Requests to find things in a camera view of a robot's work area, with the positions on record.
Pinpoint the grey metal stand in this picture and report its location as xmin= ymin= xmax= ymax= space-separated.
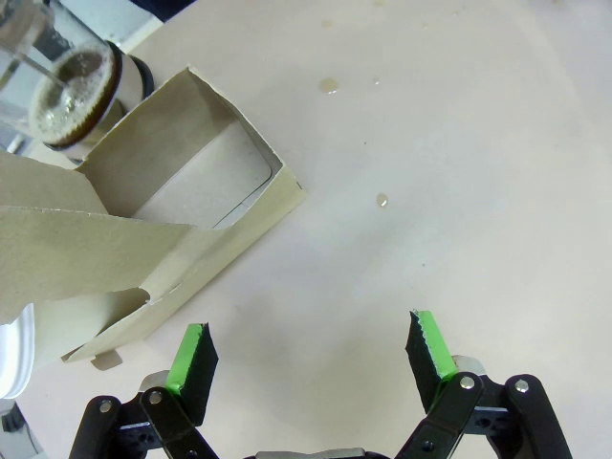
xmin=0 ymin=399 xmax=45 ymax=459

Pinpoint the clear plastic drink bottle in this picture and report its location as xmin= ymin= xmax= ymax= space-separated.
xmin=0 ymin=0 xmax=66 ymax=125

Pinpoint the white ribbed plastic cup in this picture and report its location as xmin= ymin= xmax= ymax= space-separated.
xmin=0 ymin=303 xmax=38 ymax=399

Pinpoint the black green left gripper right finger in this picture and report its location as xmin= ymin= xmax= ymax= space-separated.
xmin=394 ymin=310 xmax=574 ymax=459

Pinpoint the open cardboard box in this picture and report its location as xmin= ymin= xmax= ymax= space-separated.
xmin=0 ymin=65 xmax=306 ymax=370

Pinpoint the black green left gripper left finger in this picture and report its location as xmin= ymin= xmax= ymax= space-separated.
xmin=69 ymin=322 xmax=226 ymax=459

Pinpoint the glass french press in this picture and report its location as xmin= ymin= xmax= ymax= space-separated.
xmin=27 ymin=40 xmax=156 ymax=163

